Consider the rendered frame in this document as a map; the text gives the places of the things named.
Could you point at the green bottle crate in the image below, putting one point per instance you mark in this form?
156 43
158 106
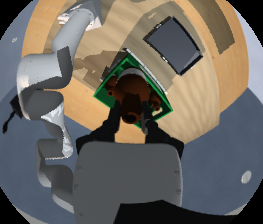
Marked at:
101 93

